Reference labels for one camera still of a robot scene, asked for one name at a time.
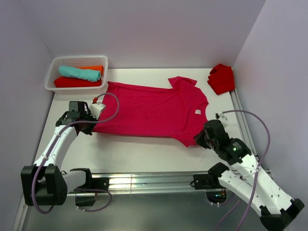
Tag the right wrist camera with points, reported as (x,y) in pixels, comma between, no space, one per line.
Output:
(222,118)

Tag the aluminium front rail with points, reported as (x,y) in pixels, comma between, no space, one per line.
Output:
(144,183)

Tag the red crumpled t shirt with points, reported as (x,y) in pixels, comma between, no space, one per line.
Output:
(221,79)

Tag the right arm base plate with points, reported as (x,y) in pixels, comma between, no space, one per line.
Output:
(201,182)

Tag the pink t shirt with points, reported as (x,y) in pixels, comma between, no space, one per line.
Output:
(132,110)

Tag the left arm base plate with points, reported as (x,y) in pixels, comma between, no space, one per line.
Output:
(100,183)

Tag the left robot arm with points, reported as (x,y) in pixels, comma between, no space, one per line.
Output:
(43,183)

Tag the white plastic basket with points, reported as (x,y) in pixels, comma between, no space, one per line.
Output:
(75,61)

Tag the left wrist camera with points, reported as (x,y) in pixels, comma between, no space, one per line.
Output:
(96,108)

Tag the red rolled t shirt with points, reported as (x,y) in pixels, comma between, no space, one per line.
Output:
(66,82)

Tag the orange rolled t shirt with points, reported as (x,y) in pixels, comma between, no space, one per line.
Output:
(99,68)

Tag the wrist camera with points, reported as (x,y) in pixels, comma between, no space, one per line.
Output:
(96,108)
(222,118)

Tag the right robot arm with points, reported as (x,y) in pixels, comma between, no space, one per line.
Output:
(245,178)

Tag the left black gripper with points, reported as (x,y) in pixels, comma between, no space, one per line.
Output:
(88,131)

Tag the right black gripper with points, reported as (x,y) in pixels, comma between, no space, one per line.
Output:
(198,138)

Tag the aluminium side rail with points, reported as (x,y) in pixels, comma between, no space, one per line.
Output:
(243,125)

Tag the teal rolled t shirt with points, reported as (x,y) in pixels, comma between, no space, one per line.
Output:
(75,72)

